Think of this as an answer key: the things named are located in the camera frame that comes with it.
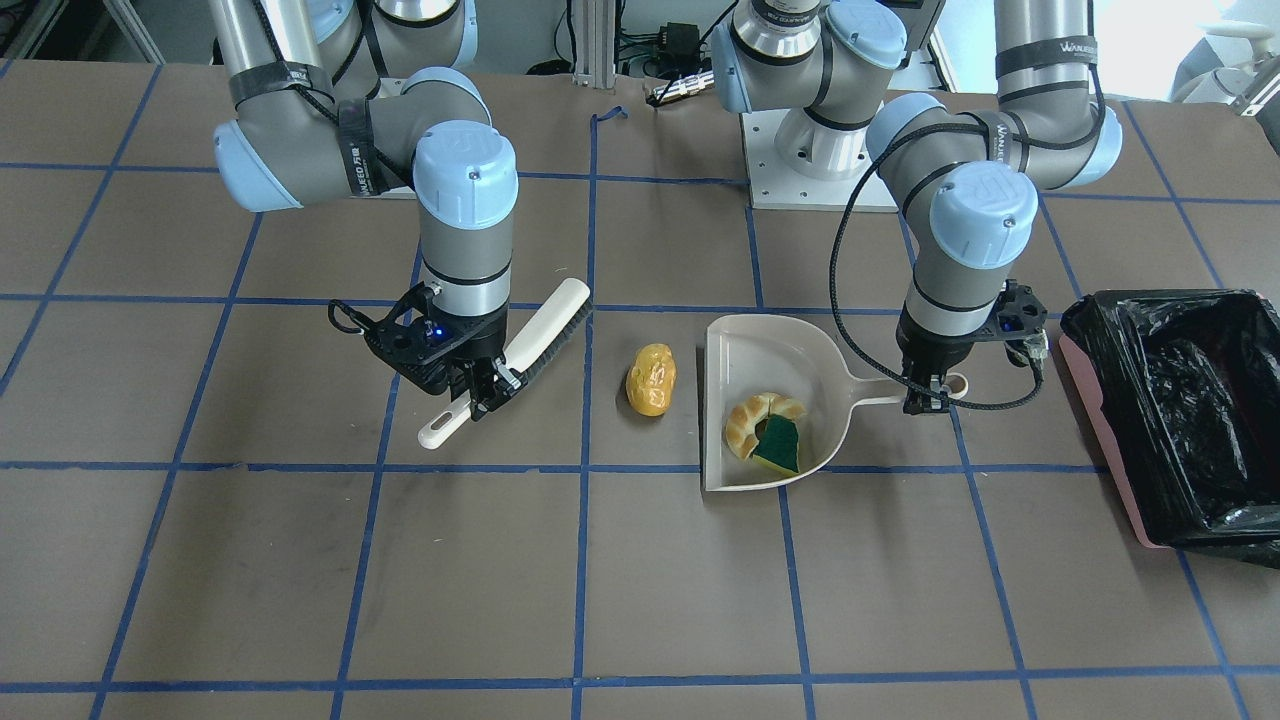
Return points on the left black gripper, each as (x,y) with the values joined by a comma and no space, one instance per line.
(927,351)

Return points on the croissant bread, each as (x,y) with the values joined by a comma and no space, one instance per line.
(740,429)

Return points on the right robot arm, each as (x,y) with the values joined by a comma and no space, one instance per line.
(349,99)

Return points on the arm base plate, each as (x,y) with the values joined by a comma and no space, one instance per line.
(796,164)

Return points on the beige plastic dustpan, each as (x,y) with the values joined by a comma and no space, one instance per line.
(761,365)

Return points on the green yellow sponge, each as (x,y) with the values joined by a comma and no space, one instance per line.
(778,446)

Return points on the pink bin with black bag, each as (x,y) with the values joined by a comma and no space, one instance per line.
(1182,389)

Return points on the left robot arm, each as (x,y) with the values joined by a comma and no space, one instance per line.
(967,184)

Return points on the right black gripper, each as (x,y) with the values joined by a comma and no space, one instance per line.
(487,347)

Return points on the aluminium frame post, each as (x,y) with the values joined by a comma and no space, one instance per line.
(593,30)

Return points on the yellow potato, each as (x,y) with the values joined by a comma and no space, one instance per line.
(650,381)

